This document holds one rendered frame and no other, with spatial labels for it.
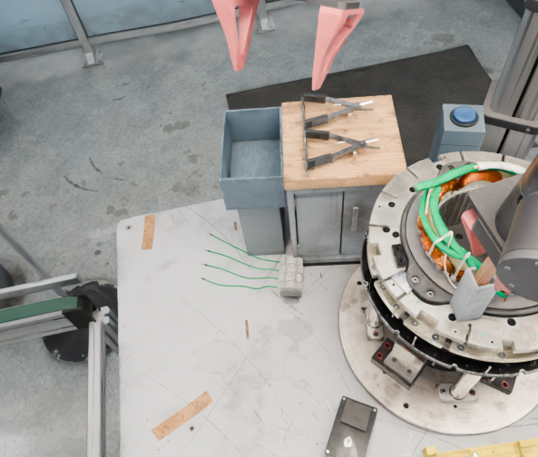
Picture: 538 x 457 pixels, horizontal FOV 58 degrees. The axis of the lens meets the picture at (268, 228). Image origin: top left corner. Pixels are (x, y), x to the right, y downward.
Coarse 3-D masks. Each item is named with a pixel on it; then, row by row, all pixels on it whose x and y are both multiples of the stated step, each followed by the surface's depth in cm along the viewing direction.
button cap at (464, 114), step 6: (456, 108) 88; (462, 108) 88; (468, 108) 88; (456, 114) 88; (462, 114) 87; (468, 114) 87; (474, 114) 87; (456, 120) 87; (462, 120) 87; (468, 120) 87; (474, 120) 87
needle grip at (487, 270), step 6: (486, 258) 51; (486, 264) 51; (492, 264) 50; (480, 270) 53; (486, 270) 52; (492, 270) 51; (474, 276) 55; (480, 276) 53; (486, 276) 52; (492, 276) 52; (480, 282) 54; (486, 282) 54
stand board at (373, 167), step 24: (384, 96) 89; (288, 120) 88; (336, 120) 86; (360, 120) 86; (384, 120) 85; (288, 144) 84; (312, 144) 84; (336, 144) 83; (384, 144) 82; (288, 168) 81; (312, 168) 81; (336, 168) 80; (360, 168) 80; (384, 168) 79
